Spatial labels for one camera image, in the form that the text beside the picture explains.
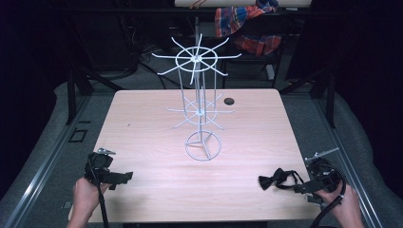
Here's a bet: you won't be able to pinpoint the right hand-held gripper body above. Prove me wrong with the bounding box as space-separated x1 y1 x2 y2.
303 147 346 205

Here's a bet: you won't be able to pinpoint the person's left hand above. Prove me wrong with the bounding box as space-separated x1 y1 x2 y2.
71 176 112 220

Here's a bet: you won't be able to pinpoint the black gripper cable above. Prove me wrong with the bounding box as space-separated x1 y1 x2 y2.
86 157 110 228
309 163 348 228

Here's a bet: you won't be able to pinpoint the red blue plaid cloth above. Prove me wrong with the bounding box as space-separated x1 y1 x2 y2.
214 0 283 58

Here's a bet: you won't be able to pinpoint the black metal stand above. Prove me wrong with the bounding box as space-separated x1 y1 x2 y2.
278 67 337 129
66 61 95 126

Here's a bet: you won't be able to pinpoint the aluminium floor rail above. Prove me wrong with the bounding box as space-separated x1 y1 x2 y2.
315 96 383 228
2 94 93 228

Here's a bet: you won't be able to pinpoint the person's right hand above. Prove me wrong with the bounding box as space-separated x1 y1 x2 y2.
315 182 361 223

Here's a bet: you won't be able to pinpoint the black metal chair frame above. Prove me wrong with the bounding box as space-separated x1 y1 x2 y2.
221 12 294 89

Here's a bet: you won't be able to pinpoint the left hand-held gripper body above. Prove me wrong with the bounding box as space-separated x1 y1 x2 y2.
84 147 118 187

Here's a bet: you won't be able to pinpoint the black bow tie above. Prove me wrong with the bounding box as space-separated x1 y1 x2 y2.
258 167 306 192

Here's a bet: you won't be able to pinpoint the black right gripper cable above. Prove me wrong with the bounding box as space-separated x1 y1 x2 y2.
309 163 348 228

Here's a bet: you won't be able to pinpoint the black floor cables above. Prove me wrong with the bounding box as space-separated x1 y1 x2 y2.
125 18 182 90

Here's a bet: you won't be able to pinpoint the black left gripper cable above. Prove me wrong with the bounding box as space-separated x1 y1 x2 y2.
86 157 110 228

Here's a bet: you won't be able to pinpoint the white wire display rack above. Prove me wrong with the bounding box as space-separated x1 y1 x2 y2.
151 32 242 162

